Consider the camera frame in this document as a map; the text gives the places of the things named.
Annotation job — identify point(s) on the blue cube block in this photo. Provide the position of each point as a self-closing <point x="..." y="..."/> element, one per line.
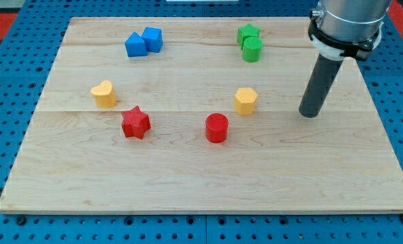
<point x="153" y="39"/>

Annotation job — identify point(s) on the red star block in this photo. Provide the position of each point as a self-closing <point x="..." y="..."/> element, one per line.
<point x="135" y="123"/>

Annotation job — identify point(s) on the yellow hexagon block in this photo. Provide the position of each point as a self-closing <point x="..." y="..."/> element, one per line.
<point x="245" y="100"/>

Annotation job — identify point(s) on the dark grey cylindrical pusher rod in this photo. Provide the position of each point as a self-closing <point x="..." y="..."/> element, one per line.
<point x="321" y="80"/>

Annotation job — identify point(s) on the yellow heart block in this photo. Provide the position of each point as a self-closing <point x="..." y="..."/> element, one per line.
<point x="104" y="94"/>

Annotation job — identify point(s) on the wooden board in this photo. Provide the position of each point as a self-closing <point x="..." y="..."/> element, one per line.
<point x="75" y="159"/>

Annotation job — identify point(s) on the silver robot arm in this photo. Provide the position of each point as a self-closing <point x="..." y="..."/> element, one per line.
<point x="347" y="28"/>

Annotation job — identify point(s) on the green star block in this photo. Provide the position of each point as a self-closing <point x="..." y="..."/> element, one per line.
<point x="246" y="31"/>

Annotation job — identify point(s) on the green cylinder block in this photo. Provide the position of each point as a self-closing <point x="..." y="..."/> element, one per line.
<point x="251" y="49"/>

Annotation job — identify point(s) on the blue pentagon block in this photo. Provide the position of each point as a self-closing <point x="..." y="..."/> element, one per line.
<point x="135" y="45"/>

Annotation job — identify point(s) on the red cylinder block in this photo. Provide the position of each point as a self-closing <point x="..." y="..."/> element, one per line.
<point x="216" y="127"/>

